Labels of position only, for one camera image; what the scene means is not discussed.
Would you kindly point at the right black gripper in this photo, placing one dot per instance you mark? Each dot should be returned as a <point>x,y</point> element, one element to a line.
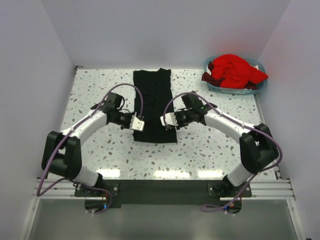
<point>179,125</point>

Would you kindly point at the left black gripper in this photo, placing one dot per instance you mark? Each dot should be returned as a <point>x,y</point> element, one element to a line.
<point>122,127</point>

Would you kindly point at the black t shirt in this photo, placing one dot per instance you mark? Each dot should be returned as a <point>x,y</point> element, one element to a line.
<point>155,87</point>

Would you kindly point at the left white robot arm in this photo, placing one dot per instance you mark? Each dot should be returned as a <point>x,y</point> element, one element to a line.
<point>62,154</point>

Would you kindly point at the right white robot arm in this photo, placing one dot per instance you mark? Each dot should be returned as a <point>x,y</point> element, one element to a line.
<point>257,147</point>

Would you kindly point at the red t shirt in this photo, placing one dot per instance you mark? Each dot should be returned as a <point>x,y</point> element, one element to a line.
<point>235,58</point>

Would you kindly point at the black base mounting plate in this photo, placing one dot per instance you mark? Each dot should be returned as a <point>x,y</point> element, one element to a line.
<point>209,195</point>

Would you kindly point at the teal plastic laundry basket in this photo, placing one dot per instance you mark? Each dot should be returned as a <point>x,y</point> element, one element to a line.
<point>254,63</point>

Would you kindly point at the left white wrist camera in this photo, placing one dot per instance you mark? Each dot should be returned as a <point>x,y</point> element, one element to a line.
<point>136,123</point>

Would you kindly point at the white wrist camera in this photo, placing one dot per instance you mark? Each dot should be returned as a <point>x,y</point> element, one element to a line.
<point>169,120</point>
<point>136,123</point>

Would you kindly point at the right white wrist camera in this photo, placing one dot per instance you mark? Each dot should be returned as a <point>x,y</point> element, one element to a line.
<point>169,120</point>

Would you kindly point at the aluminium extrusion rail frame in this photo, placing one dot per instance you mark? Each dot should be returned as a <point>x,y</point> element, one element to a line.
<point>198,155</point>

